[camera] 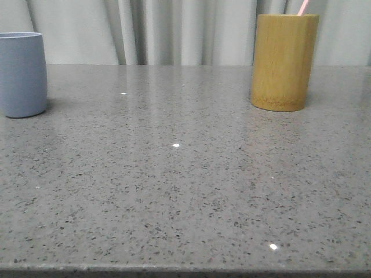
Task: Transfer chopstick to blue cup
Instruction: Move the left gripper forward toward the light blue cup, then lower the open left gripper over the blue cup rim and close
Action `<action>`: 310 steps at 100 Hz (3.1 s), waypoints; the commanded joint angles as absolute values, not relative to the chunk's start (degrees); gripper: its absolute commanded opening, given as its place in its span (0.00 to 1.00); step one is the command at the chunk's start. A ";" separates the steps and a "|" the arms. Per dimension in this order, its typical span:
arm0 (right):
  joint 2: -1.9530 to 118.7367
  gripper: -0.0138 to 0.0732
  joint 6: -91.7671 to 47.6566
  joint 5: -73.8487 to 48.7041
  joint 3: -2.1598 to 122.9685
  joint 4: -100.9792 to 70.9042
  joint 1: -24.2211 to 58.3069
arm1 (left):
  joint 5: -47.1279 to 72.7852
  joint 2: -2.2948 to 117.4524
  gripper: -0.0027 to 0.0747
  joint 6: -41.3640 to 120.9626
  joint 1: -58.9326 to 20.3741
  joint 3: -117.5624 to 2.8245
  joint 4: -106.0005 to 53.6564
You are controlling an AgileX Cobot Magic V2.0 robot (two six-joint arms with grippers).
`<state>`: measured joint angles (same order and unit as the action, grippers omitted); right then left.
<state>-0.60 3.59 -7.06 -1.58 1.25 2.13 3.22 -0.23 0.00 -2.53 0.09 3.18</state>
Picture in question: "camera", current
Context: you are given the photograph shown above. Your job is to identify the bamboo wooden cup holder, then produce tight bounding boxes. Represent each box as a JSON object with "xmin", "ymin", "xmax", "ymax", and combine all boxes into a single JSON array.
[{"xmin": 250, "ymin": 14, "xmax": 319, "ymax": 112}]

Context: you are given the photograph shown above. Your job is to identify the blue plastic cup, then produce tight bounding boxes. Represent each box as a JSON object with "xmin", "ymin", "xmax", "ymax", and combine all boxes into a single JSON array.
[{"xmin": 1, "ymin": 32, "xmax": 48, "ymax": 118}]

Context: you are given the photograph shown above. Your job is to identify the pink chopstick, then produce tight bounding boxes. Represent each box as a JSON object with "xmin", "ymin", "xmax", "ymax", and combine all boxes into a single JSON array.
[{"xmin": 297, "ymin": 0, "xmax": 310, "ymax": 16}]

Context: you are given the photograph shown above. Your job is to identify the grey white curtain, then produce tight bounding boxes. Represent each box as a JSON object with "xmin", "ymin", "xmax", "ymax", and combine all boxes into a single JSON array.
[{"xmin": 0, "ymin": 0, "xmax": 371, "ymax": 66}]

